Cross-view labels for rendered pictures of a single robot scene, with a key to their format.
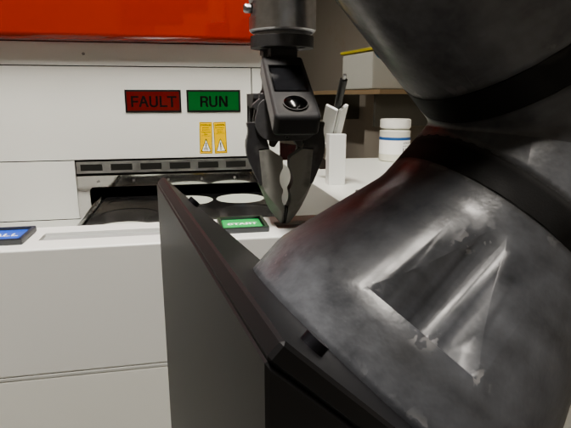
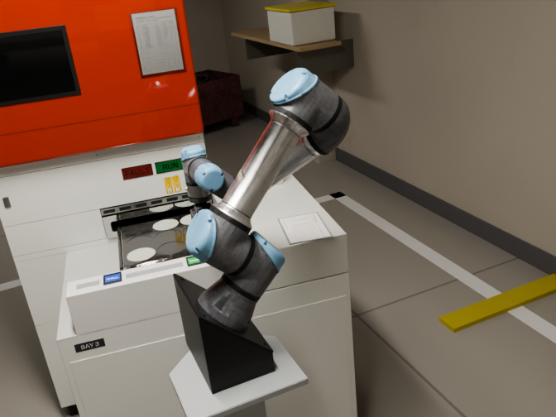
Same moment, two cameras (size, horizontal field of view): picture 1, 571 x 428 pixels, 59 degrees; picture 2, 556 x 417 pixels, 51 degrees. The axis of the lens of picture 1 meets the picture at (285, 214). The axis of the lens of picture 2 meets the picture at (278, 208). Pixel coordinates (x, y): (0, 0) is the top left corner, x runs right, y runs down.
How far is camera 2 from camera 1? 1.34 m
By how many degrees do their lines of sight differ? 11
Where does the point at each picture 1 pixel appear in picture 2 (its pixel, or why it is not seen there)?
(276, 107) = not seen: hidden behind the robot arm
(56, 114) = (87, 187)
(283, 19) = (199, 195)
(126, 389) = (163, 323)
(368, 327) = (213, 310)
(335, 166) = not seen: hidden behind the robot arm
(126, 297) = (159, 293)
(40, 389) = (134, 326)
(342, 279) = (209, 304)
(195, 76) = (158, 155)
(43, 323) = (133, 305)
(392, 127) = not seen: hidden behind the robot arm
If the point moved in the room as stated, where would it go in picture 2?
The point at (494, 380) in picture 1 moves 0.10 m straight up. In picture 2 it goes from (230, 315) to (225, 281)
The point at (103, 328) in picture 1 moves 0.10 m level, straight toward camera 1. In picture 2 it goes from (152, 304) to (161, 319)
